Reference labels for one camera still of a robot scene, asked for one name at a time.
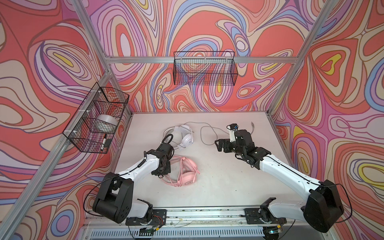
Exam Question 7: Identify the pink headphones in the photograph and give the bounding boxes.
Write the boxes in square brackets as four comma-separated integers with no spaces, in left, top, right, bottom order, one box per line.
[162,156,200,187]

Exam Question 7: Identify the grey headphone cable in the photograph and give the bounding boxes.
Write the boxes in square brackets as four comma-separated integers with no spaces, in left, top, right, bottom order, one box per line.
[184,121,256,147]

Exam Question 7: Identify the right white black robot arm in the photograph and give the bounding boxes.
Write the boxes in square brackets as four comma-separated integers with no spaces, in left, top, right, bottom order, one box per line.
[215,124,344,233]

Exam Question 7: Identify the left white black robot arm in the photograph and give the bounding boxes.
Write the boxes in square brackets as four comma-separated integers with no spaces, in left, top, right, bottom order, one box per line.
[92,134,175,225]

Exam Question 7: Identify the black white marker pen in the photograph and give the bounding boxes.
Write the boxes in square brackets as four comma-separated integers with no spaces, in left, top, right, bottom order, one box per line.
[101,134,107,151]

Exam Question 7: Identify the grey tape roll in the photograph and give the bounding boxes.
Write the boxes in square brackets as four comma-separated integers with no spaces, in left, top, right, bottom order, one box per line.
[95,115,118,134]

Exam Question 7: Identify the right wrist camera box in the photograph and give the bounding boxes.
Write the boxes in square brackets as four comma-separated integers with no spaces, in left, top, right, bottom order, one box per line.
[227,124,239,143]

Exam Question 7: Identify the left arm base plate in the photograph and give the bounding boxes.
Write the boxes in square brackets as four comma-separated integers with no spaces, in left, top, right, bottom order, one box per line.
[126,199,167,228]

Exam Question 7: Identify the aluminium front rail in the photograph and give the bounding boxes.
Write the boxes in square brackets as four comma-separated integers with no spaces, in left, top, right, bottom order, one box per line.
[80,205,331,228]

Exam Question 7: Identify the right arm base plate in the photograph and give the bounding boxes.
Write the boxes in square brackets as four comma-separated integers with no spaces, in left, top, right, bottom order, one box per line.
[241,198,287,225]

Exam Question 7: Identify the left black wire basket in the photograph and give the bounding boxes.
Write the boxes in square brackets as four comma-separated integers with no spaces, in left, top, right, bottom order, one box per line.
[63,83,130,154]

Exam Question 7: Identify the black wire basket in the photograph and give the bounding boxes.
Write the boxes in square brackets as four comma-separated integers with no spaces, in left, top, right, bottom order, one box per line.
[63,83,130,154]
[173,50,239,86]

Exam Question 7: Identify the rear black wire basket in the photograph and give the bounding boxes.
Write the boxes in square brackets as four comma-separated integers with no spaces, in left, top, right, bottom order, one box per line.
[173,50,239,86]

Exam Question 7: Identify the white perforated cable duct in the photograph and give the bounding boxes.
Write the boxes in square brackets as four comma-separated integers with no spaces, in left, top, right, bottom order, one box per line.
[83,227,265,240]

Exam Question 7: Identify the aluminium cage frame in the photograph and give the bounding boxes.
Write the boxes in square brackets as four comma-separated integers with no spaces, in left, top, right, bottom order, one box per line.
[0,0,340,235]

